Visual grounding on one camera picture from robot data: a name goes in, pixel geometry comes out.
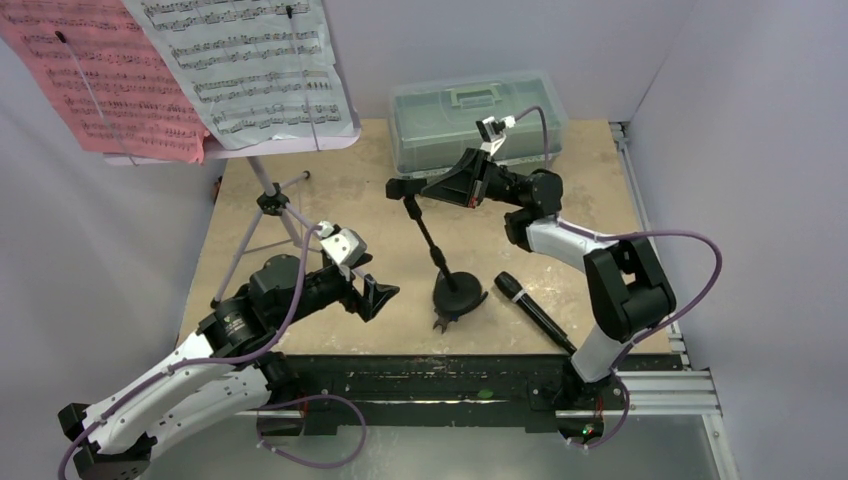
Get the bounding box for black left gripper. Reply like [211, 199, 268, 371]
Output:
[275, 252, 398, 328]

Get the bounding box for black round disc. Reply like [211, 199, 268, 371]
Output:
[385, 178, 488, 320]

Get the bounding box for black clarinet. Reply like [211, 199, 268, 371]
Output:
[494, 271, 577, 355]

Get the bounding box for white sheet music page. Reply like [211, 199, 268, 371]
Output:
[122, 0, 360, 152]

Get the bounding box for pink sheet music page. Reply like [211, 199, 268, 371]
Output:
[1, 1, 209, 163]

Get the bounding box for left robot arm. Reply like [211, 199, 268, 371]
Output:
[57, 254, 400, 479]

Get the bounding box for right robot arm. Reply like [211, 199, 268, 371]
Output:
[420, 149, 677, 407]

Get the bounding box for clear green storage box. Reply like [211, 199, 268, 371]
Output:
[389, 70, 569, 178]

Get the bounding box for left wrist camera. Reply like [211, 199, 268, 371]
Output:
[316, 221, 367, 268]

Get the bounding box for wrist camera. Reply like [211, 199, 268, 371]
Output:
[475, 115, 516, 157]
[316, 221, 367, 268]

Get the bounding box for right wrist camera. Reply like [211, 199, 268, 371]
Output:
[475, 115, 516, 157]

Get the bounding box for blue handled pliers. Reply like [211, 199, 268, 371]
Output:
[433, 316, 458, 334]

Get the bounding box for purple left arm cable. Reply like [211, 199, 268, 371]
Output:
[57, 225, 368, 480]

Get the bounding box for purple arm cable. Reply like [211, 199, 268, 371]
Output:
[57, 225, 368, 480]
[513, 105, 723, 452]

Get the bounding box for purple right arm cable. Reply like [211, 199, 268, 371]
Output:
[513, 105, 723, 452]

